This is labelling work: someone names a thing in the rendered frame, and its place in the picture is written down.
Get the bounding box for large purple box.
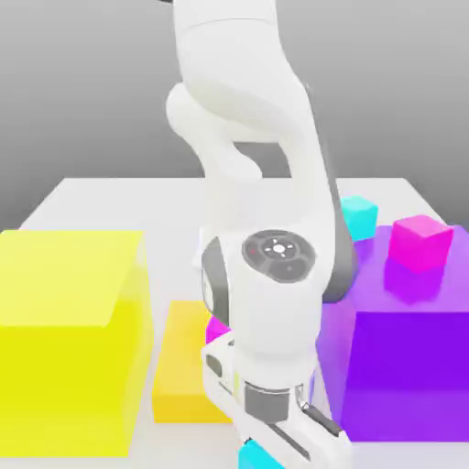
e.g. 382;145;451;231
313;224;469;443

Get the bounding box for large yellow box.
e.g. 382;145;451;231
0;229;156;459

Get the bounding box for small magenta cube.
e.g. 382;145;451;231
204;315;233;345
387;214;455;275

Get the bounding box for small cyan cube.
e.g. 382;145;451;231
236;439;288;469
339;194;379;242

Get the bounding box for large orange box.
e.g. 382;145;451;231
151;300;236;425

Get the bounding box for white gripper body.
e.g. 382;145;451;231
233;409;354;469

